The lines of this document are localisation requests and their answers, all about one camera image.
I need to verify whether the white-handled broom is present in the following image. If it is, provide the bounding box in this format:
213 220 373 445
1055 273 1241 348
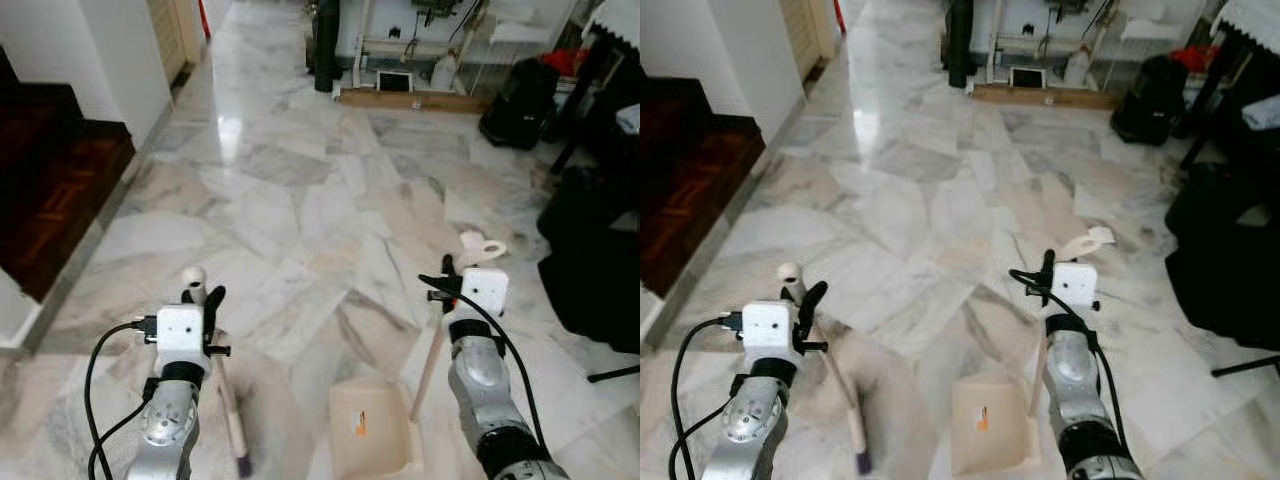
778 262 874 477
182 266 254 479

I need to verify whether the cream long-handled dustpan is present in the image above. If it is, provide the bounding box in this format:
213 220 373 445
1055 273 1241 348
328 232 507 478
950 227 1116 477

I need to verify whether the black chair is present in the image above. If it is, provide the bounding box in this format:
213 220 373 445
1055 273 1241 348
1165 160 1280 351
537 165 641 354

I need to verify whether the dark wooden staircase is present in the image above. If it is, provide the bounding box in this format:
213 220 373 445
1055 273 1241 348
640 75 767 298
0 45 137 303

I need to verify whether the wooden plank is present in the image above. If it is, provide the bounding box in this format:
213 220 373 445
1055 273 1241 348
337 87 493 115
970 83 1123 111

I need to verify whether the black backpack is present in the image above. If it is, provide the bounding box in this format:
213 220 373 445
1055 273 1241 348
479 57 563 151
1110 53 1193 147

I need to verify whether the white plastic jug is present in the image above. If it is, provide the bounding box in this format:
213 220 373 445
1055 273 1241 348
1063 48 1093 89
430 52 461 93

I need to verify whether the white metal rack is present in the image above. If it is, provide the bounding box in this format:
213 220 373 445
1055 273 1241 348
345 0 586 96
985 0 1216 91

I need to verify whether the red cloth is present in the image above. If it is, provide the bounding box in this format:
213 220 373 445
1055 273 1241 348
1170 43 1221 73
540 47 589 77

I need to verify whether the beige louvered door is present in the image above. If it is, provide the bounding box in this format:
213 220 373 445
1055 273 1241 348
780 0 839 71
147 0 204 86

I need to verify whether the white lace tablecloth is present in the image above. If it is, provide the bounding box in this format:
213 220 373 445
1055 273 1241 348
583 0 641 49
1213 0 1280 46

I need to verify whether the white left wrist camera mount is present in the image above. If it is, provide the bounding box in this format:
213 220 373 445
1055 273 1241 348
156 304 210 363
741 301 802 361

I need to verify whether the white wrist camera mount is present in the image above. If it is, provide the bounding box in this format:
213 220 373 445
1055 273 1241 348
1050 262 1100 313
741 301 802 361
156 304 210 363
459 267 510 321

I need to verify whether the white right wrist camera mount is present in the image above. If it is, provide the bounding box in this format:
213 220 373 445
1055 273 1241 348
459 267 510 321
1050 262 1100 313

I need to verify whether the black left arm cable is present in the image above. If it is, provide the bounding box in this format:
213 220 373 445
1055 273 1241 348
669 314 746 480
85 317 161 480

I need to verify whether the black table frame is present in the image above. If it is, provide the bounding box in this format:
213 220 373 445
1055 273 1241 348
1180 35 1280 171
548 40 641 176

